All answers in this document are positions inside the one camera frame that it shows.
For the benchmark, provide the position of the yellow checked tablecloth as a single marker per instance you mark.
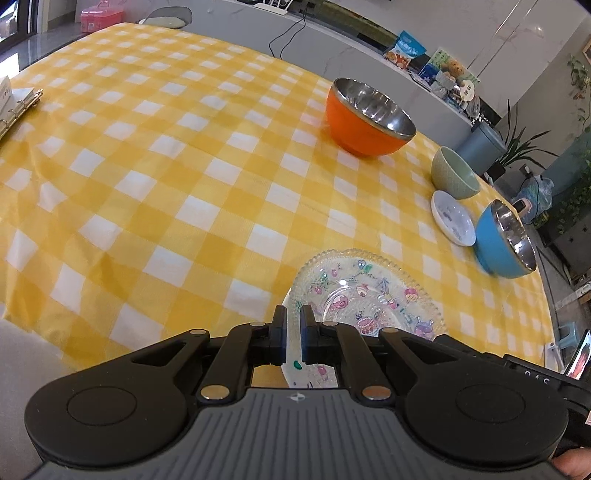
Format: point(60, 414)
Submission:
point(184, 184)

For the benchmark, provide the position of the small white printed plate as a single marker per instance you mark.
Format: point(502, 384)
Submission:
point(455, 219)

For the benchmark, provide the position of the person's right hand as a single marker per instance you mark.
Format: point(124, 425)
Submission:
point(577, 466)

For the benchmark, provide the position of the blue snack bag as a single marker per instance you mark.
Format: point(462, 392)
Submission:
point(406, 48)

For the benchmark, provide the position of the grey-blue trash bin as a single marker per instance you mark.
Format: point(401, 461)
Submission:
point(480, 145)

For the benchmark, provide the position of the long-leaf potted plant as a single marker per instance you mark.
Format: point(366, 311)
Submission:
point(519, 143)

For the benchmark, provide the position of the blue steel bowl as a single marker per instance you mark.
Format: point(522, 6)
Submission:
point(496, 244)

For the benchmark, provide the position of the small plastic stool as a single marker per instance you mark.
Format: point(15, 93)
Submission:
point(567, 334)

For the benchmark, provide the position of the hanging vine plant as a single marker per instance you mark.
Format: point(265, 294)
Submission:
point(581, 92)

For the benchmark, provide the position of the black wall charger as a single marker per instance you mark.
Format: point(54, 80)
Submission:
point(525, 170)

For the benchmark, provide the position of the large white printed plate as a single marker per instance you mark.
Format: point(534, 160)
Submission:
point(308, 381)

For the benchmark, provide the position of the orange steel bowl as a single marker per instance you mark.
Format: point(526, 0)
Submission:
point(355, 124)

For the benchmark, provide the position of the green ceramic bowl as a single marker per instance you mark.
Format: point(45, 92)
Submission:
point(450, 177)

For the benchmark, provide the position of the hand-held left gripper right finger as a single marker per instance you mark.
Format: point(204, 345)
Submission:
point(307, 344)

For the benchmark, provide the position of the brown teddy bear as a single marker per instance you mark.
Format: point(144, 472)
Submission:
point(452, 69)

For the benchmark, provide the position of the small pink device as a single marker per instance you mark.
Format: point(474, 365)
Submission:
point(521, 206)

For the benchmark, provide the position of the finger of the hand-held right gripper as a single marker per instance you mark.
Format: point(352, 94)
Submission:
point(480, 353)

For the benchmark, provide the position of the clear glass printed plate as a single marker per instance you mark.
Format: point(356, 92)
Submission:
point(351, 277)

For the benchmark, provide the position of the blue plastic bag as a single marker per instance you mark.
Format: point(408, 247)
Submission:
point(540, 196)

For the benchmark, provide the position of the dark cabinet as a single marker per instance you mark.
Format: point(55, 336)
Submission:
point(570, 240)

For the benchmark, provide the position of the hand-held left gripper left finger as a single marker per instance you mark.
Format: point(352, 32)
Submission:
point(280, 344)

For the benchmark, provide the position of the chair with green cushion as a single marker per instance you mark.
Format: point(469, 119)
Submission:
point(164, 21)

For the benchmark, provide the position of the pink plastic box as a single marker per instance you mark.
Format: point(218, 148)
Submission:
point(99, 16)

